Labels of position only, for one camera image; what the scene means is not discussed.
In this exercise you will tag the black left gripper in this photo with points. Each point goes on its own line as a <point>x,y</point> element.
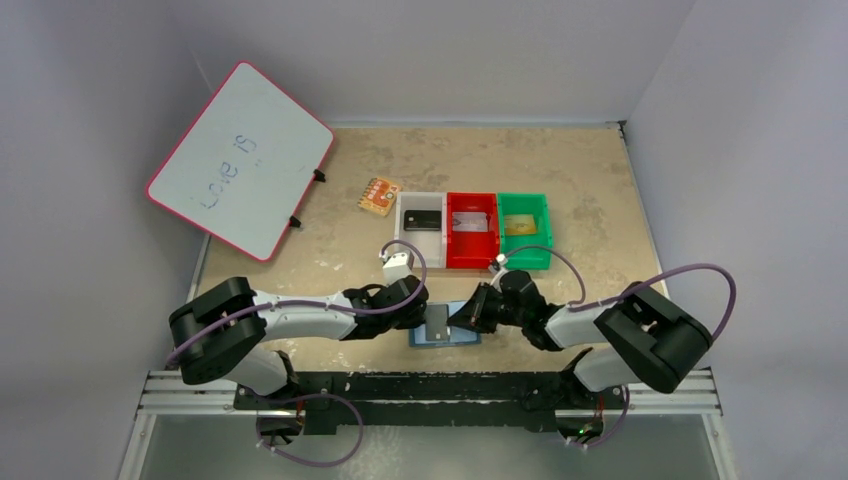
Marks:
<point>415,318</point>

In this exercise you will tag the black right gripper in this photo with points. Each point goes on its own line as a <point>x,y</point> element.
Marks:
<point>486,313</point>

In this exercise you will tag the blue card holder wallet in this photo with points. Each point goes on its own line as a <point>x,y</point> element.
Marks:
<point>458,336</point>

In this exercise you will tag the red plastic bin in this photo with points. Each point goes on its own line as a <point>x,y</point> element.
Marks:
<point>472,247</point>

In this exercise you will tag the white plastic bin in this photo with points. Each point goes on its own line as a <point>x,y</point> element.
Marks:
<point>432,245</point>

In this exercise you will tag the green plastic bin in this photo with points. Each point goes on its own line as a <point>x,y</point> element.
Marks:
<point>531,208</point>

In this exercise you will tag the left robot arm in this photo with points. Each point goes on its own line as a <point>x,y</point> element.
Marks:
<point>219,334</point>

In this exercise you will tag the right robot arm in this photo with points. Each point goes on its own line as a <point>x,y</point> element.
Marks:
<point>642,338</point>

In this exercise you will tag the white patterned card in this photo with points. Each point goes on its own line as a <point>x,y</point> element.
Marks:
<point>470,222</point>

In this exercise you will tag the black card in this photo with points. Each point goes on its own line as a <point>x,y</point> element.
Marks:
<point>422,220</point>

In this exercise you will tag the gold card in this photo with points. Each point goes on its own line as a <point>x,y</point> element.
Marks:
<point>519,225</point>

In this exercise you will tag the orange spiral notebook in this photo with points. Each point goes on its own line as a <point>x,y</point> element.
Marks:
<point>379,196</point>

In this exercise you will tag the pink-framed whiteboard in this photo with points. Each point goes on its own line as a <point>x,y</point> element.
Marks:
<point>242,169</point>

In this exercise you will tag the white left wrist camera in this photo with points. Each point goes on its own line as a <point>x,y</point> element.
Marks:
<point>396,266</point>

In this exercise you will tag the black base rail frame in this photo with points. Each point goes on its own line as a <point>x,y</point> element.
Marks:
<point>535,401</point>

